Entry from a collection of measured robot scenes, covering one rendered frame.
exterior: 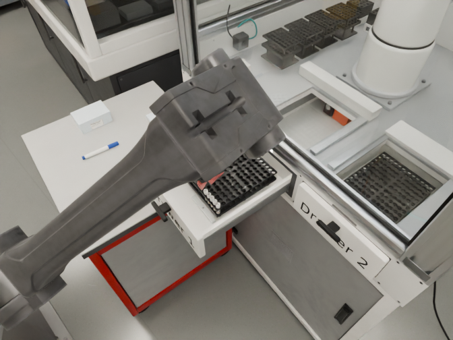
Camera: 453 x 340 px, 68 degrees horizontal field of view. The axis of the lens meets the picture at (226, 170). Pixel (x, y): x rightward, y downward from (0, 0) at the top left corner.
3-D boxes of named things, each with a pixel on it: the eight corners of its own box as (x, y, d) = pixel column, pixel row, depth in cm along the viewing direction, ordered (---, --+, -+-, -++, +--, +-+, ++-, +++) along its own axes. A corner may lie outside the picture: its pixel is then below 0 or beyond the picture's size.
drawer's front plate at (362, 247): (371, 280, 87) (385, 263, 79) (292, 205, 102) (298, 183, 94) (375, 276, 88) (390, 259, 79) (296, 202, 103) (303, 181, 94)
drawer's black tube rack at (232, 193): (217, 222, 97) (216, 210, 92) (184, 183, 106) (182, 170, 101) (275, 185, 105) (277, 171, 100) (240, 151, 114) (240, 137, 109)
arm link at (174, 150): (181, 43, 23) (267, 161, 24) (238, 44, 35) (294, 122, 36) (-57, 279, 43) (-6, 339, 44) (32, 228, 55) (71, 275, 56)
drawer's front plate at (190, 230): (200, 259, 92) (197, 240, 83) (149, 189, 106) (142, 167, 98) (205, 255, 92) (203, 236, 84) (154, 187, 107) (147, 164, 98)
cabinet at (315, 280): (331, 368, 146) (406, 313, 84) (199, 208, 198) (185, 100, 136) (451, 247, 181) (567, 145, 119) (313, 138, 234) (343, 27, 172)
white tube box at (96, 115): (83, 135, 130) (78, 125, 126) (74, 122, 135) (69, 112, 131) (113, 121, 135) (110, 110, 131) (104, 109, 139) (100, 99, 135)
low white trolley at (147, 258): (136, 326, 158) (81, 255, 99) (85, 231, 189) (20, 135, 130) (234, 256, 179) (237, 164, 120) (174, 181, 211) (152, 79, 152)
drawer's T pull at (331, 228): (337, 243, 85) (338, 241, 84) (315, 223, 89) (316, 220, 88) (346, 236, 87) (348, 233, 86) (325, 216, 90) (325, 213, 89)
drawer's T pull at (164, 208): (164, 223, 89) (164, 220, 88) (151, 204, 93) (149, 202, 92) (176, 216, 91) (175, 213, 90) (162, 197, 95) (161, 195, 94)
